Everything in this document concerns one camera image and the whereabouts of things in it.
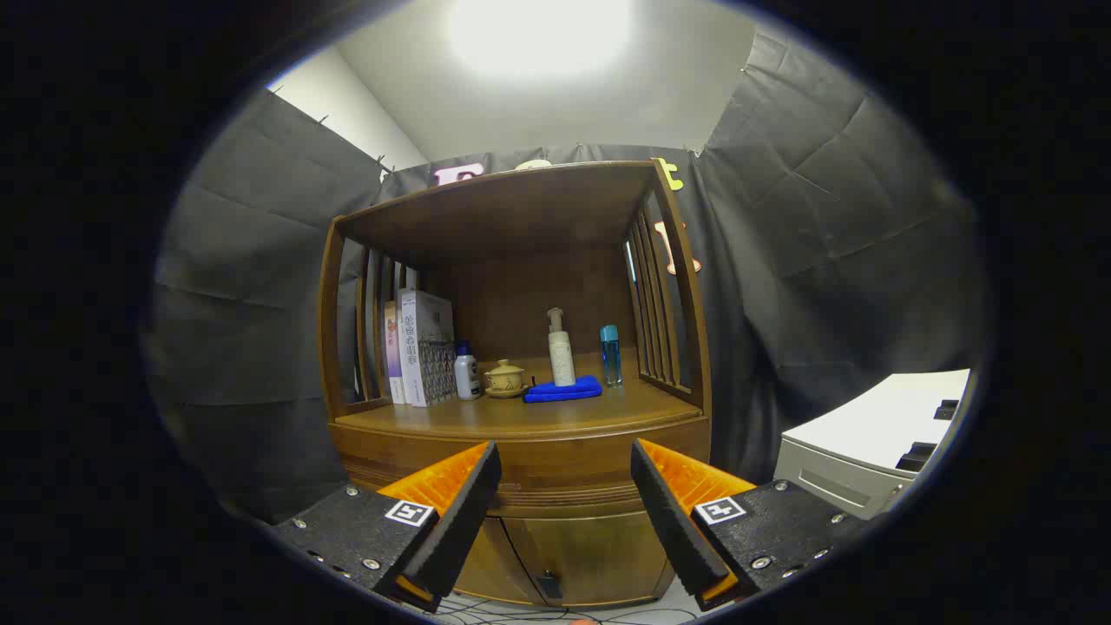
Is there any folded blue cloth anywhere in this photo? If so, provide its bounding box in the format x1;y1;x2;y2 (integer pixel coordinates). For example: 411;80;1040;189
523;375;603;404

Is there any white bottle with blue cap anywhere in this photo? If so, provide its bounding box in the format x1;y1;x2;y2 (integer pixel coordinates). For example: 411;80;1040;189
455;342;483;401

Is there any pink purple book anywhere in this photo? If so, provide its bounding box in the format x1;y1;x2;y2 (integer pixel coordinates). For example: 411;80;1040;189
384;300;406;405

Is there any wooden countertop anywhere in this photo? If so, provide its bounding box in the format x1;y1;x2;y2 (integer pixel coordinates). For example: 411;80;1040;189
334;352;704;439

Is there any white patterned book box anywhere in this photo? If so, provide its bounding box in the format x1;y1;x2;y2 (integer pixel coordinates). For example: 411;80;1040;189
398;289;458;408

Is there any white pump bottle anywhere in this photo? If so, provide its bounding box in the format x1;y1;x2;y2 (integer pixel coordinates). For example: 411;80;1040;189
546;307;577;388

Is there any black backdrop cloth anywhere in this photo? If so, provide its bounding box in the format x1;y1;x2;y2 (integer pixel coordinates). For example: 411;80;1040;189
143;26;990;530

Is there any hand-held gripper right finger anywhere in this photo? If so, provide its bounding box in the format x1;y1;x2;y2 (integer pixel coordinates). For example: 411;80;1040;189
630;438;869;612

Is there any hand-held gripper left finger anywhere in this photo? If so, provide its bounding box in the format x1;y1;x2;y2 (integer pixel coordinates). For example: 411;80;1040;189
271;440;503;614

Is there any wooden drawer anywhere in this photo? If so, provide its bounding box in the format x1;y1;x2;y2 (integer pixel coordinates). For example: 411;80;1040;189
328;417;711;520

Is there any ceiling light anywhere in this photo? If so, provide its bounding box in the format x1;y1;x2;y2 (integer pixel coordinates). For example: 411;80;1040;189
447;0;634;79

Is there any blue glass bottle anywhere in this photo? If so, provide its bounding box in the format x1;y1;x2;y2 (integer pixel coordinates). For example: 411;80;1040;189
600;325;623;387

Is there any wooden cabinet door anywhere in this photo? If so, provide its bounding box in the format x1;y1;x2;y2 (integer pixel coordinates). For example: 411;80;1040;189
453;518;524;603
503;510;678;609

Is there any wooden cabinet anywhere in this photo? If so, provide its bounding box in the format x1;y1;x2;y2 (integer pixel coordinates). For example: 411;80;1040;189
318;160;713;609

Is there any yellow lidded teacup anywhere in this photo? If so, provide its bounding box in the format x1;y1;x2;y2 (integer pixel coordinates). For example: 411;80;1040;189
483;359;528;399

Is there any white machine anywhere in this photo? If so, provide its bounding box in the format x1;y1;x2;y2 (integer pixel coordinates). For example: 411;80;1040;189
772;369;971;520

